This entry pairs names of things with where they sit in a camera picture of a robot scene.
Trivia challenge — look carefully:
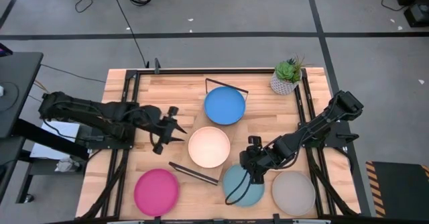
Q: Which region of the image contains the black desk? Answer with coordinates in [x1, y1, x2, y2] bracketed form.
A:
[0, 42, 90, 205]

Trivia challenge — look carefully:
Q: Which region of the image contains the blue plate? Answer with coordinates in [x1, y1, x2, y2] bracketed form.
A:
[203, 85, 247, 126]

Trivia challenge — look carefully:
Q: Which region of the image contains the teal plate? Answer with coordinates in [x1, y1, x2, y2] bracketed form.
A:
[222, 163, 265, 208]

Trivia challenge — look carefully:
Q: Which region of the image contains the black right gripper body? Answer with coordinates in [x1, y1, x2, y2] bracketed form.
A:
[239, 148, 276, 175]

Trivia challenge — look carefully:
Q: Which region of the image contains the succulent in white patterned pot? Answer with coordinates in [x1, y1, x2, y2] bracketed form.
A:
[269, 54, 308, 96]

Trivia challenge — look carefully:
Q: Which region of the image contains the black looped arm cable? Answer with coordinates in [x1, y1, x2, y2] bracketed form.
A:
[224, 170, 253, 207]

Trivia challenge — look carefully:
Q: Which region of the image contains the black-framed wooden shelf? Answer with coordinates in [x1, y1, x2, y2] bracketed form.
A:
[168, 77, 249, 186]

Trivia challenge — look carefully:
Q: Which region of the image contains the magenta plate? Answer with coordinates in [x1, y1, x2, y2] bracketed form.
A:
[133, 168, 180, 217]

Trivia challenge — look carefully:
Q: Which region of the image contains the black metal rig frame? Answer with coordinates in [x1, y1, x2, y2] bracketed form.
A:
[75, 68, 361, 224]

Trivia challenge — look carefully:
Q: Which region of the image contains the long black floor cable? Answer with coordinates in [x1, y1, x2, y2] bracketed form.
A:
[109, 0, 150, 69]

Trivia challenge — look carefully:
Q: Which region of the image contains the black equipment box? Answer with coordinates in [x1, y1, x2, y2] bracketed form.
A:
[404, 2, 429, 29]

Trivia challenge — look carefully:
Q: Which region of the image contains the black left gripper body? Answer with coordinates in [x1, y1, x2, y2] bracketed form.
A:
[143, 105, 179, 154]

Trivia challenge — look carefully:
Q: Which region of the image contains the pale peach plate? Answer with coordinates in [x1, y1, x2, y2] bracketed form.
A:
[187, 126, 231, 169]

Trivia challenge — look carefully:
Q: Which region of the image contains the black hazard-striped mat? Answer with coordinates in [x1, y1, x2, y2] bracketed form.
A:
[365, 160, 429, 219]

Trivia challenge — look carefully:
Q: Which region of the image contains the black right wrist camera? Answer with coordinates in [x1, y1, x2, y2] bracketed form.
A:
[247, 135, 263, 152]

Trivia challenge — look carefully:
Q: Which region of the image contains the grey beige plate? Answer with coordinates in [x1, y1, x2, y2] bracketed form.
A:
[271, 170, 316, 217]

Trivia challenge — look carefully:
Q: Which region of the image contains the crumpled grey bag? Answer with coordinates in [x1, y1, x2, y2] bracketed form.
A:
[54, 156, 82, 174]

